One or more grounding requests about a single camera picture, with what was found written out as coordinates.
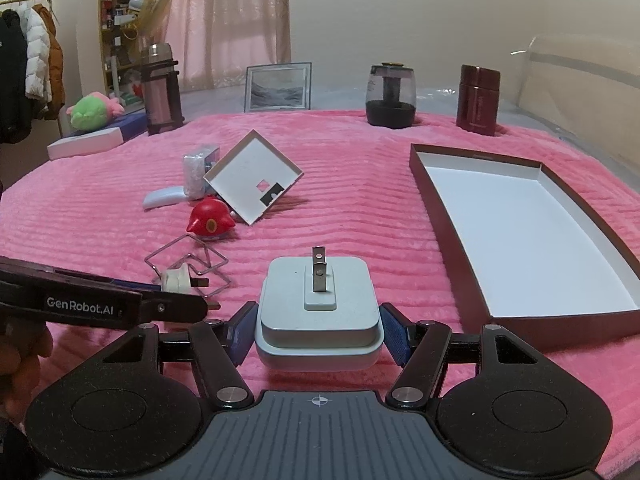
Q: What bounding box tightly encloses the white square box lid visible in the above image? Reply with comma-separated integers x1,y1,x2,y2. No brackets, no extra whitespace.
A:
203,130,304,226

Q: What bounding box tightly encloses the metal wire puzzle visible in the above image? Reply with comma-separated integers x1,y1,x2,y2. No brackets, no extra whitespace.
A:
143,233,232,300

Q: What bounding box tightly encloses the pink fuzzy blanket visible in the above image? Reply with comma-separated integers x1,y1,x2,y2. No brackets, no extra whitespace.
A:
1,112,639,479

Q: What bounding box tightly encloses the glass teapot black base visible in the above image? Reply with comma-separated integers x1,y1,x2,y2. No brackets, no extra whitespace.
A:
366,62,416,129

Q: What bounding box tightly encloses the person's hand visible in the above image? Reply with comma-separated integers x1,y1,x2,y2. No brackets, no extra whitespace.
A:
1,318,53,424

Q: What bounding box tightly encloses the white puffer jacket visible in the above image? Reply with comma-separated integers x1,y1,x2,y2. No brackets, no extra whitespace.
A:
17,3,51,103

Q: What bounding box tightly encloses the large grey power adapter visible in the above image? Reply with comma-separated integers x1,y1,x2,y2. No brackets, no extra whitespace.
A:
255,246,384,373

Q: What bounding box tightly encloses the clear plastic wrapped box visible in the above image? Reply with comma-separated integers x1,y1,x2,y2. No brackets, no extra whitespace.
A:
182,144,220,200

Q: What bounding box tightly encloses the red round bird toy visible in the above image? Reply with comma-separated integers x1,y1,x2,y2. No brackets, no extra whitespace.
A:
186,196,235,237

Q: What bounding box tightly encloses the white blue flat box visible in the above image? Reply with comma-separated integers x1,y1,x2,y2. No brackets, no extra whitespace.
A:
47,112,148,160

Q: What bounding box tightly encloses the small white plug adapter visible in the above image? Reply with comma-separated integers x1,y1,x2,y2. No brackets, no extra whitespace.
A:
160,262,221,310

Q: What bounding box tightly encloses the clear plastic sheet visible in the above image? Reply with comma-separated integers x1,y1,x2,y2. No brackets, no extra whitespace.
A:
516,34,639,170

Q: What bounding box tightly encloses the green pink plush toy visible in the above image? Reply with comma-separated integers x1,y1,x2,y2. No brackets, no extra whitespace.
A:
66,92,125,132

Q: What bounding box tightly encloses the pink thermos black holder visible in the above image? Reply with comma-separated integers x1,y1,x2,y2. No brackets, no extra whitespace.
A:
140,42,184,136

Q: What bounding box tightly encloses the wooden bookshelf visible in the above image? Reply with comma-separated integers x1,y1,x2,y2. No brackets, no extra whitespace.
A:
98,0,142,110

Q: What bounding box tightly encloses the dark red thermos jar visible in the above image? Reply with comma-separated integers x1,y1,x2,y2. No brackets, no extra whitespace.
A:
456,65,501,136

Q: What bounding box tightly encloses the framed sand picture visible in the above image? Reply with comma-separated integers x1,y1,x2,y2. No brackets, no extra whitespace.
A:
244,62,312,113

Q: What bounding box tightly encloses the black jacket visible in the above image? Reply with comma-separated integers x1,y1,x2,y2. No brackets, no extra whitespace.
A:
0,9,35,144

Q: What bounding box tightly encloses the brown tray white inside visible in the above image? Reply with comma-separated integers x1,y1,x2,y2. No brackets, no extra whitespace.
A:
409,144,639,350

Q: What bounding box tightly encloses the light blue computer mouse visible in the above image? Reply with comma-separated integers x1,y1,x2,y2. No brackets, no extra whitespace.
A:
142,186,189,210

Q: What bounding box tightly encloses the pink curtain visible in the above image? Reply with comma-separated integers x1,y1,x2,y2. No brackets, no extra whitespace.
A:
153,0,292,91

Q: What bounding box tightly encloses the yellow electric fan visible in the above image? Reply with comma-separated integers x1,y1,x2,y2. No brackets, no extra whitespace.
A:
136,0,172,37

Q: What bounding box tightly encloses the brown jacket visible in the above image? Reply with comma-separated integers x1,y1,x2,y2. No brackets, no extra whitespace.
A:
34,4,65,120

